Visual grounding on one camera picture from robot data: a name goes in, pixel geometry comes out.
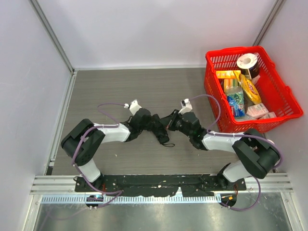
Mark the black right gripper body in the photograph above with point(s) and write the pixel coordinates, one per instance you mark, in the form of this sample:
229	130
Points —
173	121

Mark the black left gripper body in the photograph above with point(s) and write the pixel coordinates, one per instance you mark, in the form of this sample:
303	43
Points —
136	123

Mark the black folding umbrella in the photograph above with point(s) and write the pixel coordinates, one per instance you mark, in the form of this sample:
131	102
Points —
157	128

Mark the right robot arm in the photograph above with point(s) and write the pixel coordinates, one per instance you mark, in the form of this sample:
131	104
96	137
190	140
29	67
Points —
257	156

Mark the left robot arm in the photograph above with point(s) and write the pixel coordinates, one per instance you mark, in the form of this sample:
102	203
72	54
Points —
84	140

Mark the clear green snack bag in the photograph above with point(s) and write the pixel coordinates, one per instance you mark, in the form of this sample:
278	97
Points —
236	102

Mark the yellow orange box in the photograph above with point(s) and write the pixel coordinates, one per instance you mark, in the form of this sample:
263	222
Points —
227	74

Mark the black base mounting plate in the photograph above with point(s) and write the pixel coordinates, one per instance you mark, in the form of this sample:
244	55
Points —
191	185

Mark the white wrapped sponge pack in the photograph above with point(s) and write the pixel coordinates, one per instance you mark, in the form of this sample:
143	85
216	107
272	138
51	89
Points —
257	111

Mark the yellow Lays chips bag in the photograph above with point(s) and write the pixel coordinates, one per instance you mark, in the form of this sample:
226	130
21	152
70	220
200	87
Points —
249	89

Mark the red plastic shopping basket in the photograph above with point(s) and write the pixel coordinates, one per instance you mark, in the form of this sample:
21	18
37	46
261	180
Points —
275	95

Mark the black wrapped toilet paper roll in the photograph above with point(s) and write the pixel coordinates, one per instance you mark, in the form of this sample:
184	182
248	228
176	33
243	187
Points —
248	65

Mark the green soap pump bottle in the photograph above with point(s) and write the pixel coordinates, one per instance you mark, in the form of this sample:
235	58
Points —
275	155

